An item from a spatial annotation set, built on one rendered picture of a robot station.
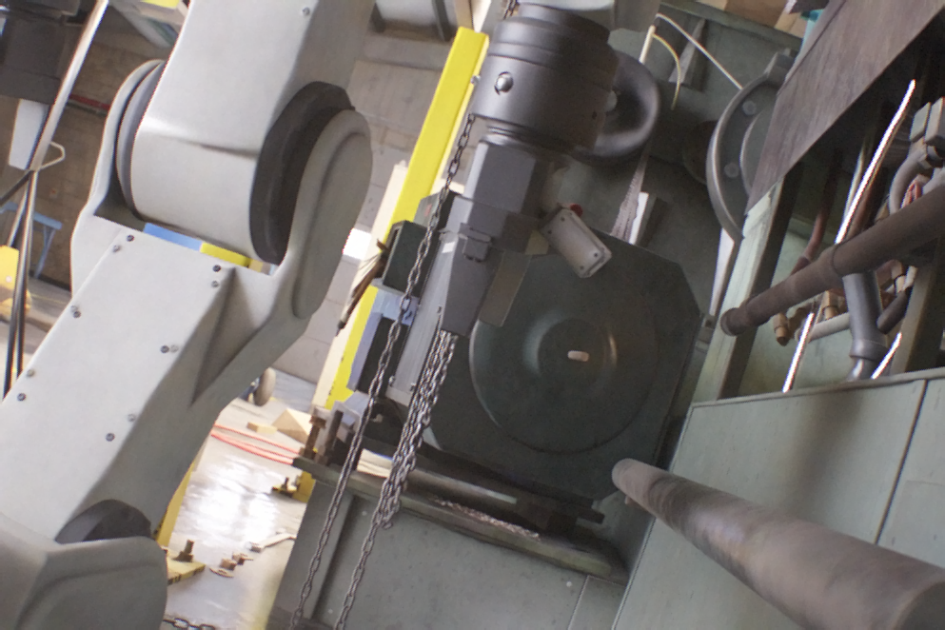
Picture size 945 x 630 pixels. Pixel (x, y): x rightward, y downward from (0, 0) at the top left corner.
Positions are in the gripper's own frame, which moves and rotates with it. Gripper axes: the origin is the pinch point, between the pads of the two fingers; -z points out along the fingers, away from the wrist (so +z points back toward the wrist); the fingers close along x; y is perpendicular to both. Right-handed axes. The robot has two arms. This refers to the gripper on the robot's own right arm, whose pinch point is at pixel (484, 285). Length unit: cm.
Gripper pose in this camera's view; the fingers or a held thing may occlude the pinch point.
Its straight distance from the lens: 76.3
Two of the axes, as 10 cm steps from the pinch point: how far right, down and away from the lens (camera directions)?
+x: 2.4, -0.5, 9.7
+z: 2.9, -9.5, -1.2
